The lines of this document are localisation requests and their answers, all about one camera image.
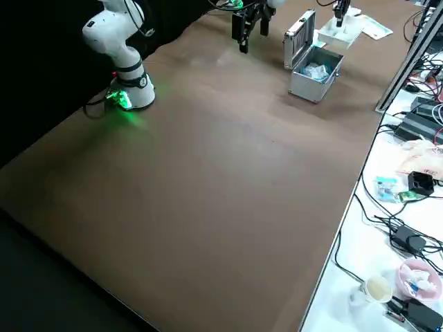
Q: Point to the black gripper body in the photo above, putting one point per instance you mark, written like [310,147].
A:
[257,8]
[342,5]

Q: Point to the white plastic partition tray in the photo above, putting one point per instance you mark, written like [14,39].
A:
[341,34]

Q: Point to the aluminium first-aid case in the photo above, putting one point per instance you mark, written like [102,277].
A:
[311,86]

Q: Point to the wide blue white mask packet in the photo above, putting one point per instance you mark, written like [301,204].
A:
[320,44]

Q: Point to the long blue white mask packet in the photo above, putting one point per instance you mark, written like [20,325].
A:
[377,27]

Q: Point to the black power supply brick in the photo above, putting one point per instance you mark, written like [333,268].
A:
[418,119]

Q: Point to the pink plastic bag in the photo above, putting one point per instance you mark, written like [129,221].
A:
[420,157]

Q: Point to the small black box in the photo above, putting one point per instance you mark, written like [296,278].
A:
[420,183]

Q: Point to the green white small packet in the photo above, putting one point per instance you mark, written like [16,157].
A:
[407,196]

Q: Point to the black power adapter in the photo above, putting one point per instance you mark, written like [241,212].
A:
[408,240]
[424,314]

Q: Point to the white paper cup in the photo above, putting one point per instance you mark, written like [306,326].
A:
[377,288]

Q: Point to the pink plastic bowl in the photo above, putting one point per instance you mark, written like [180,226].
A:
[418,280]

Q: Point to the aluminium frame post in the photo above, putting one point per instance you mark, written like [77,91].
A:
[405,65]

